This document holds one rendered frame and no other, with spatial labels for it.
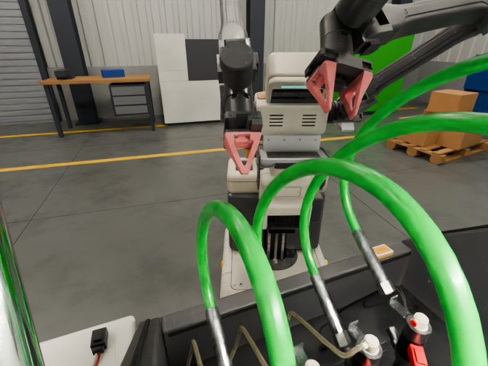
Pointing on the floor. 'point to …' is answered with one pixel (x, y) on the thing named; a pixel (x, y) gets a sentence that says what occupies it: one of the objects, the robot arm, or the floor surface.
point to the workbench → (139, 96)
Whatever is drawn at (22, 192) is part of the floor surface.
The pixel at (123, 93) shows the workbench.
